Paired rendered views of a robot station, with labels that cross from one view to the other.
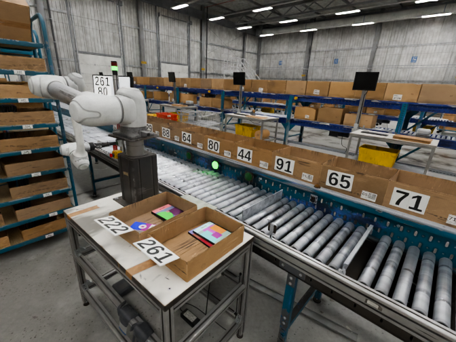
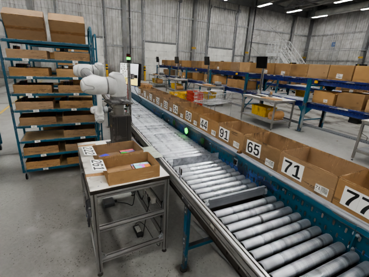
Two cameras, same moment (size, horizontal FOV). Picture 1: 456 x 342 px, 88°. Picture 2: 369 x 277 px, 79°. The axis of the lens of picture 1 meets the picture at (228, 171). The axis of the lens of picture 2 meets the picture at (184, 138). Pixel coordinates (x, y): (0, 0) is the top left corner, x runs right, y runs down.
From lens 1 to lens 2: 90 cm
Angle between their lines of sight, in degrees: 21
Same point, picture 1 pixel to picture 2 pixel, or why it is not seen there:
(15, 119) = (70, 89)
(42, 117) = not seen: hidden behind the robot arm
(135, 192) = (114, 138)
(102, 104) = (95, 82)
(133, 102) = (115, 81)
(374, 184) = (273, 153)
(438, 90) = not seen: outside the picture
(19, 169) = (69, 119)
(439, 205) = (309, 175)
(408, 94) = not seen: outside the picture
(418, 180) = (322, 157)
